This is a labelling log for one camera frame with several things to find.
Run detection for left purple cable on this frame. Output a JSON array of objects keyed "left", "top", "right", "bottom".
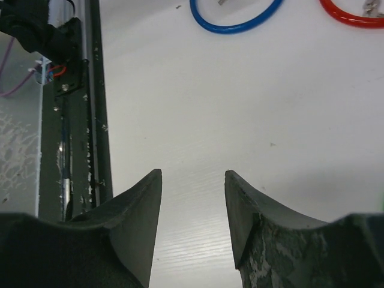
[{"left": 0, "top": 37, "right": 34, "bottom": 97}]

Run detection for red cable lock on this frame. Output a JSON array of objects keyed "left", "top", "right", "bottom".
[{"left": 319, "top": 0, "right": 383, "bottom": 29}]

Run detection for red lock keys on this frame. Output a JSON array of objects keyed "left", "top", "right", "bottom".
[{"left": 363, "top": 0, "right": 381, "bottom": 17}]

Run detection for blue cable lock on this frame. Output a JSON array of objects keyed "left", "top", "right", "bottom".
[{"left": 189, "top": 0, "right": 284, "bottom": 35}]

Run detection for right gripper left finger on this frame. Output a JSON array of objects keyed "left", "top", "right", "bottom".
[{"left": 1, "top": 169, "right": 162, "bottom": 287}]

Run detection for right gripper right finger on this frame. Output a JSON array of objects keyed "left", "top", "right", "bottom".
[{"left": 224, "top": 170, "right": 383, "bottom": 287}]

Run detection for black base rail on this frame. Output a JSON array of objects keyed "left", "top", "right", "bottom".
[{"left": 38, "top": 1, "right": 113, "bottom": 222}]

